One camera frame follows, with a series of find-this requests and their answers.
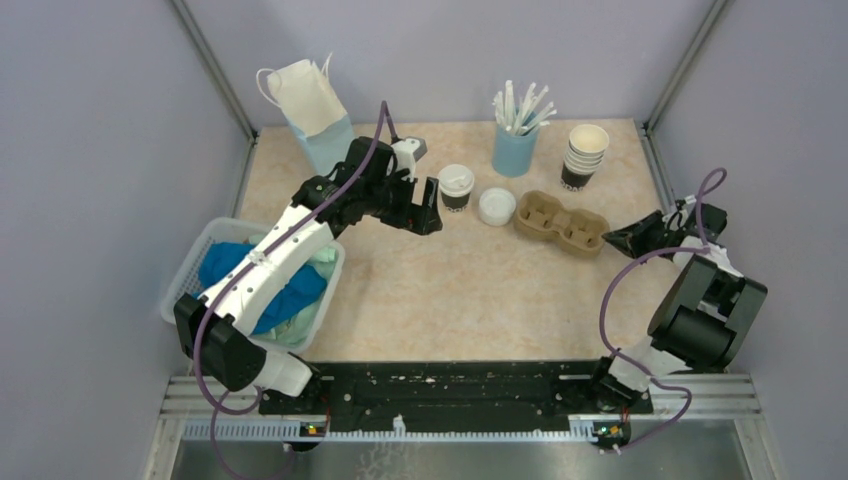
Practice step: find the stack of paper cups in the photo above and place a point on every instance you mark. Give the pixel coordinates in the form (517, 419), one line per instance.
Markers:
(587, 145)

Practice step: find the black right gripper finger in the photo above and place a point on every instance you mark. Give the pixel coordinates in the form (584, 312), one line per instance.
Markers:
(640, 231)
(634, 247)

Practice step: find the white wrapped straws bundle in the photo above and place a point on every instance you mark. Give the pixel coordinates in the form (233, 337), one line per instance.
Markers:
(522, 115)

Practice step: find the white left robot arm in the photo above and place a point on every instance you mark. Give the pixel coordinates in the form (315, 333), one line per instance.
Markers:
(214, 327)

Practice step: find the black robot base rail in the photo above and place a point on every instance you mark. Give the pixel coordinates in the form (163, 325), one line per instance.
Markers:
(459, 397)

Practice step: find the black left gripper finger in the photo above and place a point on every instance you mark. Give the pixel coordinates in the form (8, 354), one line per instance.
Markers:
(422, 225)
(430, 197)

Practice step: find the white coffee cup lid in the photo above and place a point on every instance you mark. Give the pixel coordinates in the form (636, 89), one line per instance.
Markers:
(456, 180)

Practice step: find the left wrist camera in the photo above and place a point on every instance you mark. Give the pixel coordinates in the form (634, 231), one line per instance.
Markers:
(408, 151)

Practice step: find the black paper coffee cup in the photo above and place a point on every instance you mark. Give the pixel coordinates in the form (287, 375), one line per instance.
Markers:
(456, 200)

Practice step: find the mint green cloth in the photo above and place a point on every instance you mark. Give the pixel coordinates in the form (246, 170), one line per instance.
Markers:
(311, 318)

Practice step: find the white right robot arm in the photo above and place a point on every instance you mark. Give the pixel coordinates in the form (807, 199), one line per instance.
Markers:
(704, 318)

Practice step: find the blue cloth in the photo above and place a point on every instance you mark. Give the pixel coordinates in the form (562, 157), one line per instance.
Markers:
(219, 260)

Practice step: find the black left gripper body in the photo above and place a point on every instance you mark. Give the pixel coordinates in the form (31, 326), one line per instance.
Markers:
(390, 199)

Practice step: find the stack of white cup lids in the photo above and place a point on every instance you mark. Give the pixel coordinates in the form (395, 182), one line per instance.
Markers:
(496, 206)

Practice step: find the blue cylindrical straw holder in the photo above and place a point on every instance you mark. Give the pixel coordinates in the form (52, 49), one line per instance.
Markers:
(513, 155)

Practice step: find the light blue paper bag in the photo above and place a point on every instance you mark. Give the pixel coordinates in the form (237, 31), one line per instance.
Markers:
(303, 93)

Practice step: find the brown cardboard cup carrier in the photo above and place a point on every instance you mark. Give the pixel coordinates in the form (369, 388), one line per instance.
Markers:
(578, 232)

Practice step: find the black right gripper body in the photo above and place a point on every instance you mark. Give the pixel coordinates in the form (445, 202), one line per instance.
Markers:
(664, 235)

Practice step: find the white plastic basket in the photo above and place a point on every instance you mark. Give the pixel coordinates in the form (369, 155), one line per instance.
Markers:
(225, 229)

